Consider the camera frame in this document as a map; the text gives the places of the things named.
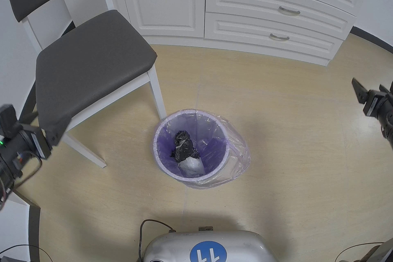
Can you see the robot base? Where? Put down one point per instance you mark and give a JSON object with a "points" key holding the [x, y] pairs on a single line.
{"points": [[208, 247]]}

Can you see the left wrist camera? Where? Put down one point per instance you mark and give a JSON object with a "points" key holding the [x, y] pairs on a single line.
{"points": [[7, 119]]}

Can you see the clear printed wrapper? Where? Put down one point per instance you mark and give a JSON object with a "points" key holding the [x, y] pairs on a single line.
{"points": [[192, 166]]}

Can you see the white trash bin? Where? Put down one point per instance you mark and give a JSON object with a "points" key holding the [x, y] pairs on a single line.
{"points": [[159, 162]]}

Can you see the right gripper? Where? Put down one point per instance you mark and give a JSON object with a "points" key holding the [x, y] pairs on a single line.
{"points": [[379, 105]]}

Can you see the purple plastic bag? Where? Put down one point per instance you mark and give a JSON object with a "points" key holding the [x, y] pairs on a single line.
{"points": [[236, 150]]}

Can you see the black plastic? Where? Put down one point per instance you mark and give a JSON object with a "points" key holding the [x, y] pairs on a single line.
{"points": [[184, 147]]}

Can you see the white chair with grey seat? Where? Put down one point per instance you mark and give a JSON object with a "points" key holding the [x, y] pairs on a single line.
{"points": [[92, 64]]}

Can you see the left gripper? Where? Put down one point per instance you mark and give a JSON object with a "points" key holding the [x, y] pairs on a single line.
{"points": [[21, 150]]}

